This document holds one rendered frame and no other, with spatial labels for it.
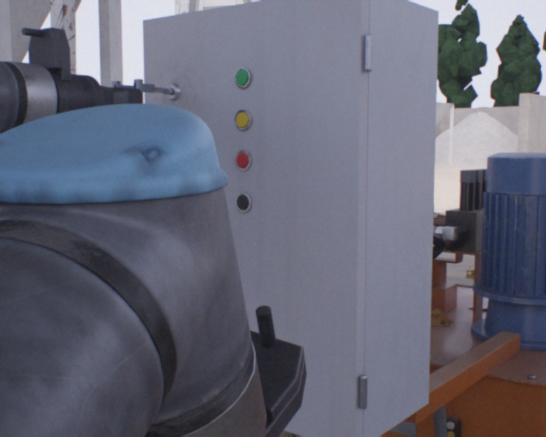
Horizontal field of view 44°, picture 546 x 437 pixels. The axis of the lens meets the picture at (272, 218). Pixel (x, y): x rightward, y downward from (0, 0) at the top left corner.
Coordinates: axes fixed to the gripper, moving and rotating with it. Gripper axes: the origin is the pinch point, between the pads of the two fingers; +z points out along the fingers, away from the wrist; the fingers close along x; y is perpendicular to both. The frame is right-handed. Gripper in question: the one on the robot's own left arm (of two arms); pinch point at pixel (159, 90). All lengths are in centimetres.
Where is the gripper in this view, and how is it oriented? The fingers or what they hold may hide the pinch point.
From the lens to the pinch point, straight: 105.8
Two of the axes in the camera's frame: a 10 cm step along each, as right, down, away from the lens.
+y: 0.0, 9.9, 1.1
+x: 7.9, 0.7, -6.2
